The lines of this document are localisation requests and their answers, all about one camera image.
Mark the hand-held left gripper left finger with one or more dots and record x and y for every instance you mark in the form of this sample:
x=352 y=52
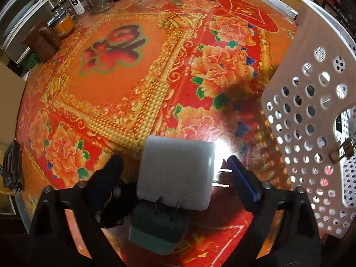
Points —
x=69 y=193

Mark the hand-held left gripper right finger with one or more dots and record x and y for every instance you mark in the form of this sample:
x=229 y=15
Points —
x=244 y=180

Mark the large white power adapter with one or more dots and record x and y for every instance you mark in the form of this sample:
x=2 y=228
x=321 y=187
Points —
x=175 y=169

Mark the teal power adapter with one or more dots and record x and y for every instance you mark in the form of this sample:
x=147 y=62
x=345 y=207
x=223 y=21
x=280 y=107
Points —
x=155 y=228

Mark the white perforated plastic basket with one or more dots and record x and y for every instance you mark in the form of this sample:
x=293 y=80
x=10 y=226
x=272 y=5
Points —
x=303 y=33

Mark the red printed tablecloth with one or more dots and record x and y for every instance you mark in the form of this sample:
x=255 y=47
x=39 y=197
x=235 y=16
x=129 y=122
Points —
x=116 y=94

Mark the open cardboard box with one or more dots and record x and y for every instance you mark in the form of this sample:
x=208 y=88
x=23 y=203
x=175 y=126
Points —
x=8 y=94

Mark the green plastic basket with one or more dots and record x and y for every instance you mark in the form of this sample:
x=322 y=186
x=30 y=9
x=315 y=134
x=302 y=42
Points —
x=30 y=62

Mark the brown mug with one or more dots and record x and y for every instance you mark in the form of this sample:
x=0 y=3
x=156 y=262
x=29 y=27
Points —
x=41 y=44

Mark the orange jar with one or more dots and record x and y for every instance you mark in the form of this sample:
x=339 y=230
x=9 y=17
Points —
x=64 y=26

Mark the stacked plastic drawer unit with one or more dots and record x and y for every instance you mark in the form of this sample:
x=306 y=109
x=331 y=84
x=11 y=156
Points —
x=19 y=19

